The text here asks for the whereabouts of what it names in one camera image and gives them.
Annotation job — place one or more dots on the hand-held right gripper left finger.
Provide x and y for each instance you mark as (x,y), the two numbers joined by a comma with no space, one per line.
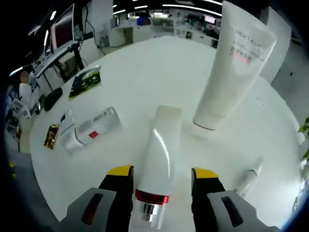
(116,200)

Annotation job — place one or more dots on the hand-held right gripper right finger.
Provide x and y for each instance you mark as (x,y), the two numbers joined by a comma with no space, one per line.
(205,205)

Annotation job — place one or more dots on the small clear skincare bottle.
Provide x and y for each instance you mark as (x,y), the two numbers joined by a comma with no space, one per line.
(248,175)

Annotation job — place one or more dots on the white skincare bottle clear cap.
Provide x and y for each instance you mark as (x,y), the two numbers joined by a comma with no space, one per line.
(91,131)

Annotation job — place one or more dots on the clear skincare sachet blue label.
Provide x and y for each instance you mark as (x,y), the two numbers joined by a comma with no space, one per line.
(66,125)

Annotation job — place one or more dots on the gold foil skincare sachet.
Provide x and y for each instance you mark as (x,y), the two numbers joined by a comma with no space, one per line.
(51,136)

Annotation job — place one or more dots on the green black skincare sachet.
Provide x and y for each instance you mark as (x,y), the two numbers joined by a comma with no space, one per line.
(85,81)

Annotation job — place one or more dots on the white skincare tube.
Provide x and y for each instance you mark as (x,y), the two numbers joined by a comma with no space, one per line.
(234,79)

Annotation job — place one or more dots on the background office desks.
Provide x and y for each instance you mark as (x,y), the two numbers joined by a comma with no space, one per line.
(164,26)

